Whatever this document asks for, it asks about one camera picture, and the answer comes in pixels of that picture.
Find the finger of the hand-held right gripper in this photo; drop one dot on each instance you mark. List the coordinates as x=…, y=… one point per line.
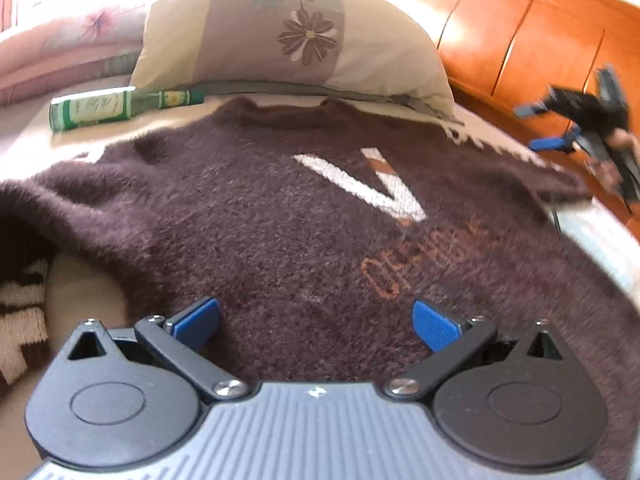
x=534, y=109
x=552, y=142

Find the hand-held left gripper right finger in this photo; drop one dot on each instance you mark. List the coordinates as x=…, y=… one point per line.
x=436, y=327

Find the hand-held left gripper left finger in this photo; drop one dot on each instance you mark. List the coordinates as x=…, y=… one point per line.
x=196, y=322

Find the brown fuzzy sweater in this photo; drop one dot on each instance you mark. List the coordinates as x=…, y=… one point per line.
x=250, y=210

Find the person's right hand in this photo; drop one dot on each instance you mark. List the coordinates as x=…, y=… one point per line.
x=620, y=140

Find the orange wooden headboard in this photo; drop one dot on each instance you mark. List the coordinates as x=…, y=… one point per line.
x=510, y=40

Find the green bottle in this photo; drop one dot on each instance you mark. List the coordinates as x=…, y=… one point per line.
x=95, y=109

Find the cream floral pillow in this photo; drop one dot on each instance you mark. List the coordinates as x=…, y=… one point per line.
x=250, y=25

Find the pink folded quilt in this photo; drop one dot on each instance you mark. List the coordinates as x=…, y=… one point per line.
x=60, y=50

